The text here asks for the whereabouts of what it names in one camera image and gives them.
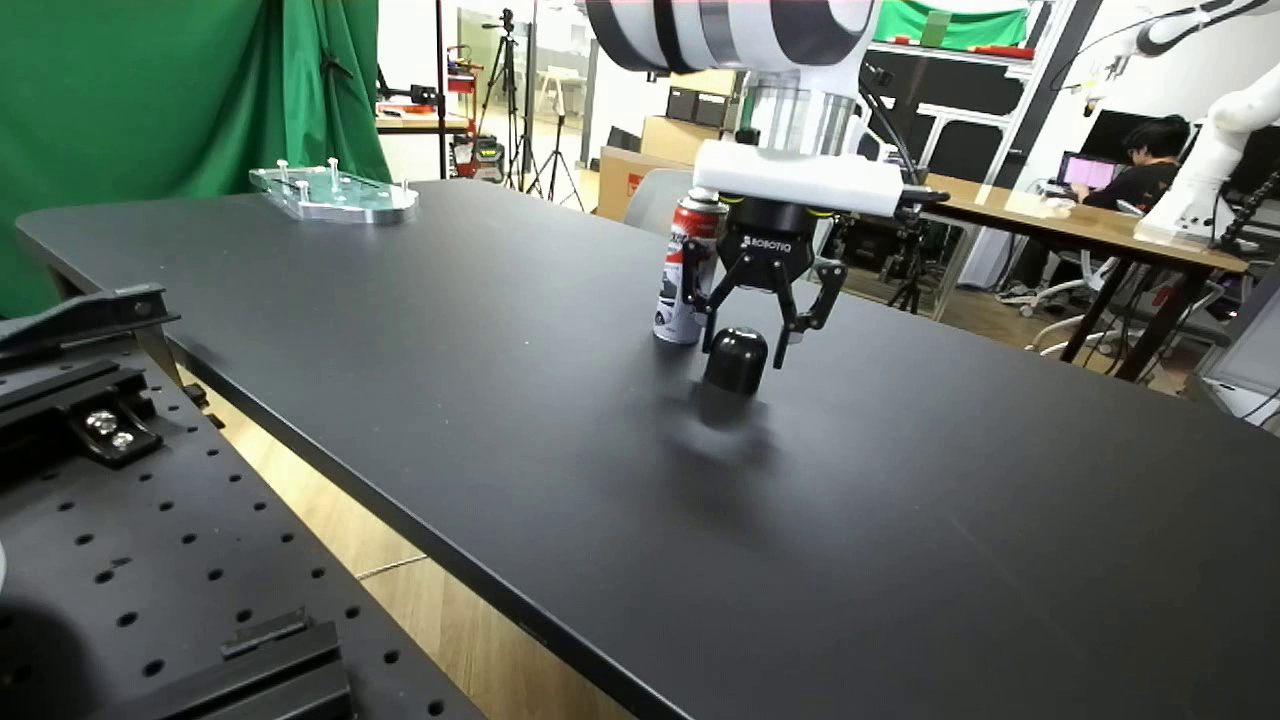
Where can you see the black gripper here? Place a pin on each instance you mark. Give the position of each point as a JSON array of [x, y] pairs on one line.
[[765, 245]]

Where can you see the black bottle cap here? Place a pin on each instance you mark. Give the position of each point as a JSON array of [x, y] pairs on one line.
[[736, 362]]

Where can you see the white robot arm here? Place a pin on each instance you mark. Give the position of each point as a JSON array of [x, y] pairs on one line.
[[806, 55]]

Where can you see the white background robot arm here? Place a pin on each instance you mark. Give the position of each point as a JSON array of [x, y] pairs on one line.
[[1189, 202]]

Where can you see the red white spray can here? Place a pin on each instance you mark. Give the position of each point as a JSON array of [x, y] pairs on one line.
[[690, 264]]

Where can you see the wooden top workbench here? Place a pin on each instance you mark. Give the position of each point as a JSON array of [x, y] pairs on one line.
[[1098, 230]]

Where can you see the seated person in black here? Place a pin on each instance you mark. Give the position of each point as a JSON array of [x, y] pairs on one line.
[[1153, 160]]

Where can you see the clear acrylic plate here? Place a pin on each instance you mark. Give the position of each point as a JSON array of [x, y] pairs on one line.
[[326, 192]]

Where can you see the black perforated optical breadboard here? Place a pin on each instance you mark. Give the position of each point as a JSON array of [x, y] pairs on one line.
[[148, 575]]

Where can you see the green screen curtain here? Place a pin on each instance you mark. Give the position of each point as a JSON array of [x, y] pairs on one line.
[[172, 98]]

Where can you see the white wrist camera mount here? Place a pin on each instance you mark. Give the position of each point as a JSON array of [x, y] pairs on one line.
[[812, 180]]

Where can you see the black camera tripod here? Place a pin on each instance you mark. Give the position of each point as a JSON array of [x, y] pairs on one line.
[[555, 179]]

